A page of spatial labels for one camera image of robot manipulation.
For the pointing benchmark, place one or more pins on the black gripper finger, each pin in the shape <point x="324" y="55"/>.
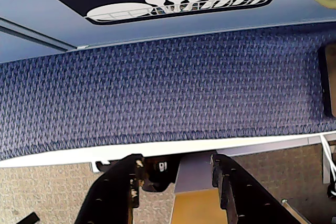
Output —
<point x="246" y="200"/>
<point x="110" y="190"/>

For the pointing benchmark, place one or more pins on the blue toy kitchen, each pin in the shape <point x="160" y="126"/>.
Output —
<point x="157" y="32"/>

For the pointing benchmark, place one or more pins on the blue freezer door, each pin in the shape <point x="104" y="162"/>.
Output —
<point x="21" y="48"/>

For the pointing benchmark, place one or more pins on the blue dishwasher door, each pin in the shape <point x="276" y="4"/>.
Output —
<point x="183" y="27"/>

